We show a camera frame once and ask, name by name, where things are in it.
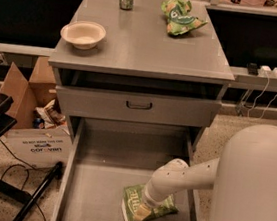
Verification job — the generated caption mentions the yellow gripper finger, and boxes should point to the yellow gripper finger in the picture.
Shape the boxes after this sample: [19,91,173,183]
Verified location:
[133,204,152,221]

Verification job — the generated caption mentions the closed grey top drawer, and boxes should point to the closed grey top drawer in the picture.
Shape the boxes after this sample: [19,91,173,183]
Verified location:
[56,86,221,128]

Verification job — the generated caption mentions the brown cardboard box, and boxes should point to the brown cardboard box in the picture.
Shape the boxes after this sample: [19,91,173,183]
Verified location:
[0,56,72,168]

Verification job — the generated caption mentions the green jalapeno chip bag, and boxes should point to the green jalapeno chip bag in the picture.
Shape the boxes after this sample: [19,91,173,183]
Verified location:
[121,184,179,221]

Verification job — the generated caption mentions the black drawer handle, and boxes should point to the black drawer handle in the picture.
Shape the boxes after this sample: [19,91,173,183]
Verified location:
[126,100,153,111]

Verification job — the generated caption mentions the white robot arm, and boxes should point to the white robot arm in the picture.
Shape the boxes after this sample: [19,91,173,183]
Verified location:
[134,124,277,221]

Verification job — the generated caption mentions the grey drawer cabinet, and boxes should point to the grey drawer cabinet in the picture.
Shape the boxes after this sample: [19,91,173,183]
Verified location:
[49,0,234,143]

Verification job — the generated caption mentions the crumpled green chip bag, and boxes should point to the crumpled green chip bag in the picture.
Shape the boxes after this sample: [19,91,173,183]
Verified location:
[160,0,207,36]

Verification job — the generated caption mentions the black power adapter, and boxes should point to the black power adapter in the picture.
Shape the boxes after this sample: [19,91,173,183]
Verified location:
[247,63,258,76]

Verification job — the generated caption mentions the black stand leg left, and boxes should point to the black stand leg left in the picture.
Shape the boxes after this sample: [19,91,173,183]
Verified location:
[12,162,62,221]

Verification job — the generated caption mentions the trash in cardboard box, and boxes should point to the trash in cardboard box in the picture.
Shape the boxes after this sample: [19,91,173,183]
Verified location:
[32,99,66,129]

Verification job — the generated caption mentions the white paper bowl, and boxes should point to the white paper bowl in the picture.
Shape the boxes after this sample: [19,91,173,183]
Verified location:
[60,21,107,50]

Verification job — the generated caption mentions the black floor cable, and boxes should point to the black floor cable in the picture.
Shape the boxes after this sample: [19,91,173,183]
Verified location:
[0,122,62,221]

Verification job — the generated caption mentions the white charger cable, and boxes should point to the white charger cable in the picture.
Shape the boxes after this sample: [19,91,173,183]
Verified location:
[246,69,277,122]

